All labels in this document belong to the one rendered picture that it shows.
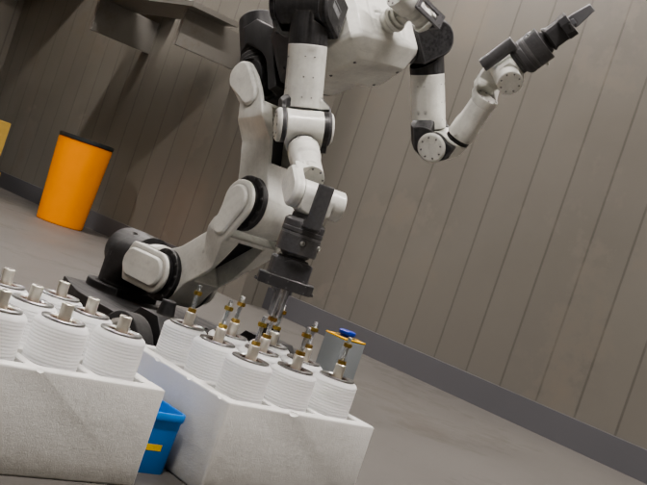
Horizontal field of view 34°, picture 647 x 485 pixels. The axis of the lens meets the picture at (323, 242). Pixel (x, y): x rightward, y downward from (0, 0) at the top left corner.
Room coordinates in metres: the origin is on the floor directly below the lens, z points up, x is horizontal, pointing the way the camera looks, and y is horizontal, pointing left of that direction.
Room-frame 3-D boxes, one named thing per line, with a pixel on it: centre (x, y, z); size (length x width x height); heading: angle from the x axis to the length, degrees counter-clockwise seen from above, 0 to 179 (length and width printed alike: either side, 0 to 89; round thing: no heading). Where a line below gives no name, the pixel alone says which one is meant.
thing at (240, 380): (2.07, 0.06, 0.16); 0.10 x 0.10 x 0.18
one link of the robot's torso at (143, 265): (2.93, 0.37, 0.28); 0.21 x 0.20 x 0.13; 43
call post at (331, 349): (2.48, -0.12, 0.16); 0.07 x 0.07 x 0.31; 41
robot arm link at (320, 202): (2.22, 0.04, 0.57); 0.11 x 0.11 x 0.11; 20
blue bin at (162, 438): (2.08, 0.27, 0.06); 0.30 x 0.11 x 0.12; 41
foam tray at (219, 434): (2.23, 0.05, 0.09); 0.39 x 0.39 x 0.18; 41
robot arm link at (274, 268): (2.23, 0.05, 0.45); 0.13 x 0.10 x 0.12; 102
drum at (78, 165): (6.84, 1.65, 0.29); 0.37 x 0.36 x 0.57; 43
